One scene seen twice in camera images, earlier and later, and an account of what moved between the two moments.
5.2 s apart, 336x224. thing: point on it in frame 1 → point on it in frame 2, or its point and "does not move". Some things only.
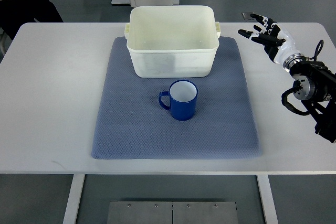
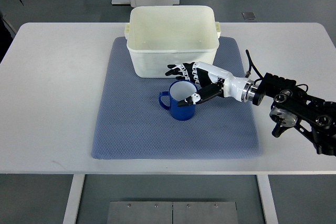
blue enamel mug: x=183 y=95 does not move
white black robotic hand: x=278 y=43 → x=213 y=81
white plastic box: x=172 y=41 does not move
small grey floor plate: x=247 y=16 does not move
